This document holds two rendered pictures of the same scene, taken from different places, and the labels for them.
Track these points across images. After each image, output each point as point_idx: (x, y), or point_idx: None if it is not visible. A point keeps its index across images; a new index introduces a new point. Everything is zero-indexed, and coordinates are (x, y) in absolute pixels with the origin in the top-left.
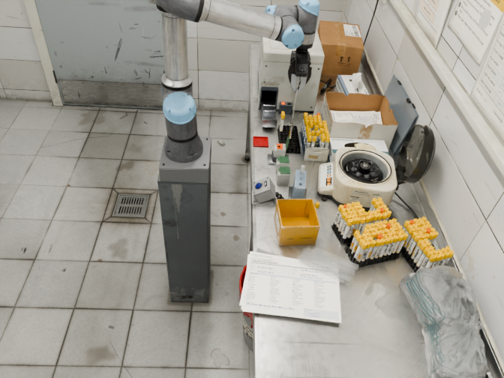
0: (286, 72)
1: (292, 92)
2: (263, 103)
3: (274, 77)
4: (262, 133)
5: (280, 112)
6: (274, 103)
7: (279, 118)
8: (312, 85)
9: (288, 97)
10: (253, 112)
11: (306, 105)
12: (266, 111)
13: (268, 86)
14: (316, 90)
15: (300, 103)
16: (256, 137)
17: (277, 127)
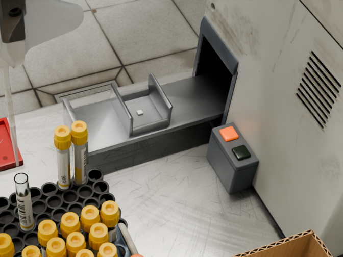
0: (269, 22)
1: (266, 123)
2: (195, 83)
3: (237, 13)
4: (43, 140)
5: (209, 157)
6: (218, 111)
7: (173, 165)
8: (327, 164)
9: (253, 131)
10: (164, 82)
11: (291, 219)
12: (115, 93)
13: (219, 34)
14: (336, 200)
15: (278, 189)
16: (7, 131)
17: (113, 173)
